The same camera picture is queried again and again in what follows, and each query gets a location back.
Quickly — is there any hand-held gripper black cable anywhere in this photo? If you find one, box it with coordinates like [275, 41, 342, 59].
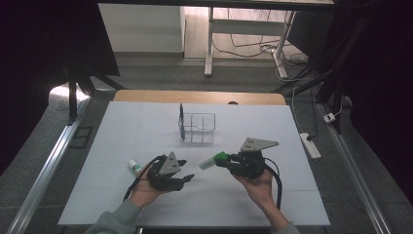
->
[123, 154, 168, 203]
[263, 157, 282, 211]

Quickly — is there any white metal desk frame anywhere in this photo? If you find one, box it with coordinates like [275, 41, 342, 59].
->
[204, 7, 298, 79]

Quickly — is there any right hand-held gripper black cable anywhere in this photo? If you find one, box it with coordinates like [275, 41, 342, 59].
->
[263, 157, 282, 211]

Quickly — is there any wooden table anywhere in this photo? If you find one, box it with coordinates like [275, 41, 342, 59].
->
[112, 89, 287, 106]

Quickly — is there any person's left hand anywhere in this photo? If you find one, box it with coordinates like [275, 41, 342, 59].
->
[130, 164, 168, 210]

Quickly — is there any white power strip cable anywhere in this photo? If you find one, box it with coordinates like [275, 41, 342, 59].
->
[290, 85, 306, 135]

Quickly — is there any black metal stand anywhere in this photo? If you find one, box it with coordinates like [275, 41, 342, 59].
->
[66, 64, 125, 126]
[274, 0, 361, 135]

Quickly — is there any aluminium floor rail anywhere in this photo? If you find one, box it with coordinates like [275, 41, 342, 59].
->
[6, 97, 92, 234]
[317, 102, 393, 234]

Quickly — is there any green and white glue stick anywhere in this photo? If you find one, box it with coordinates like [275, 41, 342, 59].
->
[127, 159, 143, 175]

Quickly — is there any white table mat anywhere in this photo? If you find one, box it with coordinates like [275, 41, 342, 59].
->
[57, 100, 331, 227]

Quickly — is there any clear plastic organizer box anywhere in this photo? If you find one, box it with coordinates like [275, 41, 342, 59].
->
[177, 112, 217, 144]

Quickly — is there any green highlighter marker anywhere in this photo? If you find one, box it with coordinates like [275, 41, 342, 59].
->
[198, 151, 231, 171]

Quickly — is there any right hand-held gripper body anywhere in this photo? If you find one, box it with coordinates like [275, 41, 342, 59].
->
[227, 137, 280, 180]

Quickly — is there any white power strip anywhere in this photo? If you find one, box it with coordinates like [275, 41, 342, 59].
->
[299, 132, 322, 160]

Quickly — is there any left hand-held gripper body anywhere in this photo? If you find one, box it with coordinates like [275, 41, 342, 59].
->
[146, 151, 186, 192]

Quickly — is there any person's right hand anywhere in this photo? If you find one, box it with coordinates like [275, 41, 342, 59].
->
[233, 168, 278, 210]

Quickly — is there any black floor plate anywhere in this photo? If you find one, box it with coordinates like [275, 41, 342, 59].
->
[69, 126, 94, 150]

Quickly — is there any dark curtain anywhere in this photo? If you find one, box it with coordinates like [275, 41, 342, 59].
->
[337, 0, 413, 206]
[0, 0, 121, 176]

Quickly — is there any tangle of floor cables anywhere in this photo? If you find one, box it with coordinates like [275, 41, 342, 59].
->
[212, 8, 310, 67]

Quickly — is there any left hand-held gripper black cable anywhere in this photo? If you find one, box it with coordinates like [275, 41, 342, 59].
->
[123, 154, 168, 203]

